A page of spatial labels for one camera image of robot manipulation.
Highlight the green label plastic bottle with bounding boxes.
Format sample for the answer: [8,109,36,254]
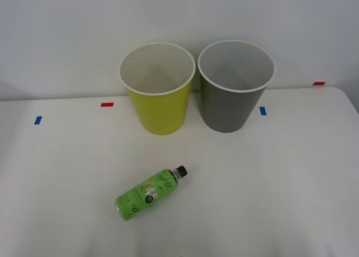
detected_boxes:
[114,165,188,222]

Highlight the grey plastic bin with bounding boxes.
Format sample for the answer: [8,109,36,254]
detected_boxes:
[197,39,277,134]

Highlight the yellow-green plastic bin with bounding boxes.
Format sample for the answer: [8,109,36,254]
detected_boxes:
[117,42,196,136]

